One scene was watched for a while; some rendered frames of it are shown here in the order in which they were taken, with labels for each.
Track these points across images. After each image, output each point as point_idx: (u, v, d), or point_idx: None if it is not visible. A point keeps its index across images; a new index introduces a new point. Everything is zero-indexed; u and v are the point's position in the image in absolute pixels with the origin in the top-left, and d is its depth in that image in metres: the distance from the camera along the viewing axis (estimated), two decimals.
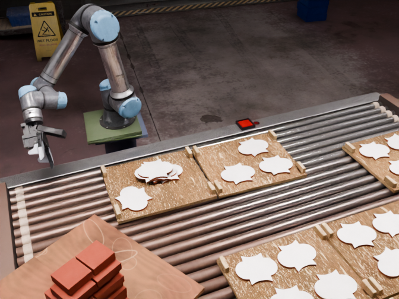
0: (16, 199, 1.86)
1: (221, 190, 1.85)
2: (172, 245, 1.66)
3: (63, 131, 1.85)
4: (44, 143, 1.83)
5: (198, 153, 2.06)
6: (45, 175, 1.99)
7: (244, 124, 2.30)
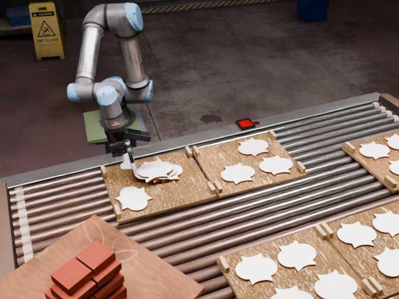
0: (16, 199, 1.86)
1: (221, 190, 1.85)
2: (172, 245, 1.66)
3: (150, 138, 1.80)
4: (132, 150, 1.80)
5: (198, 153, 2.06)
6: (45, 175, 1.99)
7: (244, 124, 2.30)
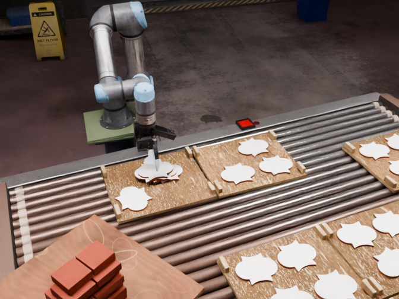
0: (16, 199, 1.86)
1: (221, 190, 1.85)
2: (172, 245, 1.66)
3: (175, 136, 1.85)
4: None
5: (198, 153, 2.06)
6: (45, 175, 1.99)
7: (244, 124, 2.30)
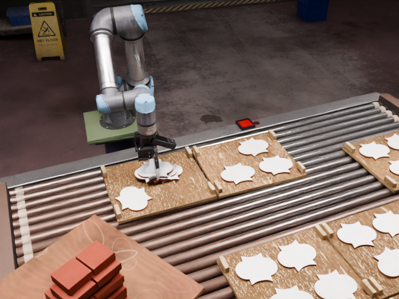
0: (16, 199, 1.86)
1: (221, 190, 1.85)
2: (172, 245, 1.66)
3: (176, 146, 1.88)
4: None
5: (198, 153, 2.06)
6: (45, 175, 1.99)
7: (244, 124, 2.30)
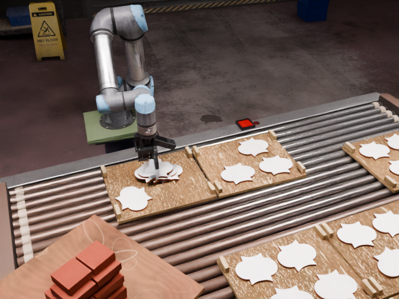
0: (16, 199, 1.86)
1: (221, 190, 1.85)
2: (172, 245, 1.66)
3: (176, 146, 1.88)
4: (157, 156, 1.87)
5: (198, 153, 2.06)
6: (45, 175, 1.99)
7: (244, 124, 2.30)
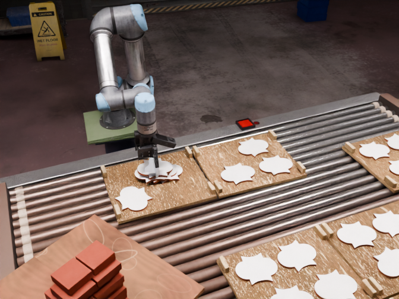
0: (16, 199, 1.86)
1: (221, 190, 1.85)
2: (172, 245, 1.66)
3: (176, 145, 1.87)
4: (157, 154, 1.87)
5: (198, 153, 2.06)
6: (45, 175, 1.99)
7: (244, 124, 2.30)
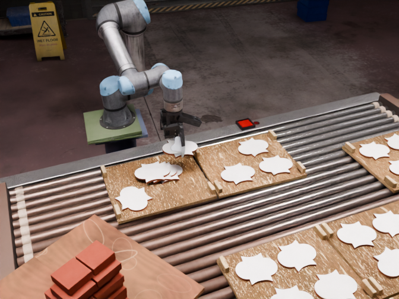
0: (16, 199, 1.86)
1: (221, 190, 1.85)
2: (172, 245, 1.66)
3: (200, 123, 1.88)
4: None
5: (198, 153, 2.06)
6: (45, 175, 1.99)
7: (244, 124, 2.30)
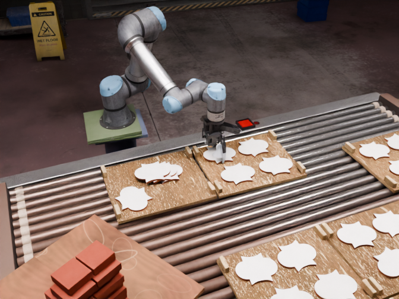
0: (16, 199, 1.86)
1: (221, 190, 1.85)
2: (172, 245, 1.66)
3: (240, 131, 2.02)
4: None
5: (198, 153, 2.06)
6: (45, 175, 1.99)
7: (244, 124, 2.30)
